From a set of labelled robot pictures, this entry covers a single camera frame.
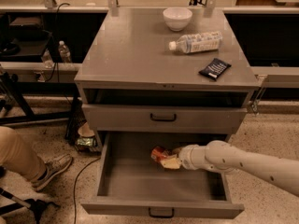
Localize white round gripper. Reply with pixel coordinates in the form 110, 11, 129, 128
161, 145, 206, 170

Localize red coke can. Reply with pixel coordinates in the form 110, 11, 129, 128
150, 146, 171, 162

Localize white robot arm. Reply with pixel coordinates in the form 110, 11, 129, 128
159, 140, 299, 196

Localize open grey bottom drawer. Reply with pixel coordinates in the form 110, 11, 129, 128
81, 132, 244, 219

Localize grey metal drawer cabinet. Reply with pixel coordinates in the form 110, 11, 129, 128
75, 7, 258, 143

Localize closed grey upper drawer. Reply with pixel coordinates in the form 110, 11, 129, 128
82, 105, 247, 134

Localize green packet on floor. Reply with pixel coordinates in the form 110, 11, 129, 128
75, 137, 97, 152

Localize clear plastic water bottle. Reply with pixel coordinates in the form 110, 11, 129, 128
169, 31, 222, 54

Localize grey sneaker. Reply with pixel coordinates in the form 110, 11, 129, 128
32, 154, 73, 191

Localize white ceramic bowl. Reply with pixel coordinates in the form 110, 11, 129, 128
163, 7, 192, 32

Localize black tripod foot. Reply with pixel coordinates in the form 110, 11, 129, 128
0, 188, 58, 224

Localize small water bottle on shelf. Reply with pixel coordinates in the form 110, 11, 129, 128
58, 40, 72, 63

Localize person leg beige trousers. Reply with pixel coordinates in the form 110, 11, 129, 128
0, 126, 47, 182

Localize black cable on floor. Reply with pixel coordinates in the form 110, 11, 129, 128
72, 156, 102, 224

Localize black stand frame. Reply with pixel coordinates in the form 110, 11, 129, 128
0, 63, 78, 126

